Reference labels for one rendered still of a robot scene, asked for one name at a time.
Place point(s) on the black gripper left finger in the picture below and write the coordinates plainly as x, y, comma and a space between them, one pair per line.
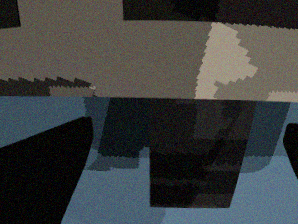
38, 175

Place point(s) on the black two-prong plug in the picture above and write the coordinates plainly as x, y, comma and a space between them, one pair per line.
197, 149

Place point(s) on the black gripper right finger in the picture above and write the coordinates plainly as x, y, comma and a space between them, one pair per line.
290, 140

